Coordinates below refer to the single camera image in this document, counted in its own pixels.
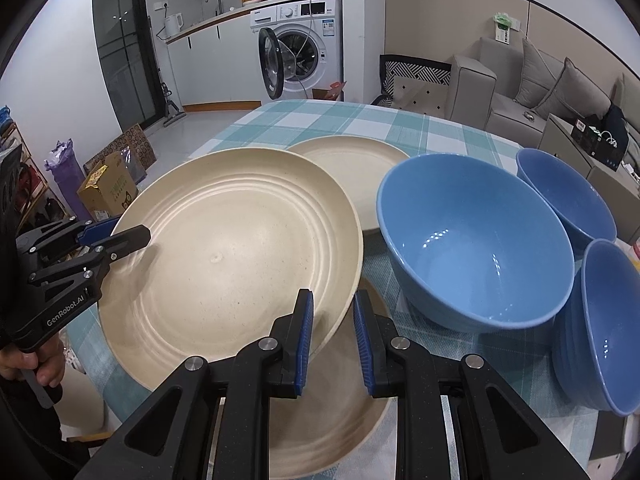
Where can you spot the small grey cushion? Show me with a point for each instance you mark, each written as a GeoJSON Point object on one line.
{"type": "Point", "coordinates": [537, 72]}

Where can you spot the beige ribbed plate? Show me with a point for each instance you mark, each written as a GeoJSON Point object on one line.
{"type": "Point", "coordinates": [350, 170]}
{"type": "Point", "coordinates": [225, 260]}
{"type": "Point", "coordinates": [330, 410]}

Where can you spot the dark jacket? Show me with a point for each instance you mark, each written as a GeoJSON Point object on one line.
{"type": "Point", "coordinates": [616, 120]}

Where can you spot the cardboard box green print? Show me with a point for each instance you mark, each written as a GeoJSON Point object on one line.
{"type": "Point", "coordinates": [107, 187]}

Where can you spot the black framed glass door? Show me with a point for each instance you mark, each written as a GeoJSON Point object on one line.
{"type": "Point", "coordinates": [125, 50]}

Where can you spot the large grey cushion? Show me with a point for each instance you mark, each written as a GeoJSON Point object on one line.
{"type": "Point", "coordinates": [575, 92]}

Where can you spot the grey side cabinet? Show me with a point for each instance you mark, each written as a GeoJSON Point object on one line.
{"type": "Point", "coordinates": [565, 145]}

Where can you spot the stick vacuum cleaner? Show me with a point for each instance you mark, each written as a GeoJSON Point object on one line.
{"type": "Point", "coordinates": [170, 110]}

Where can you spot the curved kitchen faucet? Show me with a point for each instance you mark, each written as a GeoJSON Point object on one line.
{"type": "Point", "coordinates": [215, 2]}

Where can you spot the black box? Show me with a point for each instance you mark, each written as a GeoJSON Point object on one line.
{"type": "Point", "coordinates": [587, 132]}

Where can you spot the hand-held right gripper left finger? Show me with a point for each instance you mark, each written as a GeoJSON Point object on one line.
{"type": "Point", "coordinates": [304, 345]}

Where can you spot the grey sofa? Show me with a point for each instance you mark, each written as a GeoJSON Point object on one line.
{"type": "Point", "coordinates": [505, 110]}

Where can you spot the red floor packet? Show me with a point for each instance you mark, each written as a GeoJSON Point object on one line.
{"type": "Point", "coordinates": [330, 91]}

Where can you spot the person's left hand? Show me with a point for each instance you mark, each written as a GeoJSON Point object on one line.
{"type": "Point", "coordinates": [52, 365]}

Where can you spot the white kitchen base cabinet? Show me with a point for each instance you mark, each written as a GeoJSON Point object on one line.
{"type": "Point", "coordinates": [220, 60]}

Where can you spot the teal checked tablecloth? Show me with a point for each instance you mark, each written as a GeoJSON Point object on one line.
{"type": "Point", "coordinates": [310, 120]}

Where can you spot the white electric kettle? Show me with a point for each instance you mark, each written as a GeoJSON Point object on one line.
{"type": "Point", "coordinates": [173, 24]}

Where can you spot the black white patterned basket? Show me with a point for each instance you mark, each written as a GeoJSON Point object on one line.
{"type": "Point", "coordinates": [415, 67]}

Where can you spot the wooden shoe rack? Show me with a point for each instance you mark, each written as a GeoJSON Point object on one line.
{"type": "Point", "coordinates": [25, 195]}

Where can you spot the purple plastic bag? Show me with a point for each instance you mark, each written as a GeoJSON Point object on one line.
{"type": "Point", "coordinates": [65, 170]}

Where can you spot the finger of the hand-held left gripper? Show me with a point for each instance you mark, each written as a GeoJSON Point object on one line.
{"type": "Point", "coordinates": [130, 240]}
{"type": "Point", "coordinates": [97, 230]}

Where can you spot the person's left forearm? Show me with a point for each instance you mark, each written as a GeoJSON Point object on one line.
{"type": "Point", "coordinates": [25, 435]}

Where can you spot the white wall remote holder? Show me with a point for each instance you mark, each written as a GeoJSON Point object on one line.
{"type": "Point", "coordinates": [504, 30]}

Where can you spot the white washing machine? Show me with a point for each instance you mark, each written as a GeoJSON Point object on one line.
{"type": "Point", "coordinates": [320, 60]}

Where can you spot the blue bowl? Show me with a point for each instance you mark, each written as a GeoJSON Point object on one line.
{"type": "Point", "coordinates": [560, 195]}
{"type": "Point", "coordinates": [610, 320]}
{"type": "Point", "coordinates": [465, 240]}

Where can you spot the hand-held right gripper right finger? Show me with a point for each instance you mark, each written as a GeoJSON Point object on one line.
{"type": "Point", "coordinates": [362, 345]}

